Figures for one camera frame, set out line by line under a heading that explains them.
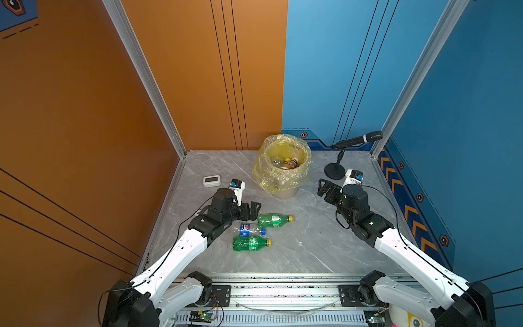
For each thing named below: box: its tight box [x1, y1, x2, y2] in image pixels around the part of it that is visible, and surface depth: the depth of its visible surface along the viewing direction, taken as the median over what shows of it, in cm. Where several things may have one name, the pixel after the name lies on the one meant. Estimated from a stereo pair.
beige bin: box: [269, 138, 310, 200], surface depth 91 cm
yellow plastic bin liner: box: [251, 133, 312, 193], surface depth 89 cm
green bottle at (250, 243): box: [232, 235, 273, 252], surface depth 84 cm
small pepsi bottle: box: [238, 223, 267, 238], surface depth 87 cm
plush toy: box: [388, 304, 436, 327], surface depth 65 cm
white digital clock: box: [202, 175, 221, 188], surface depth 107 cm
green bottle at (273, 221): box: [256, 213, 294, 229], surface depth 89 cm
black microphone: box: [330, 130, 384, 150], surface depth 89 cm
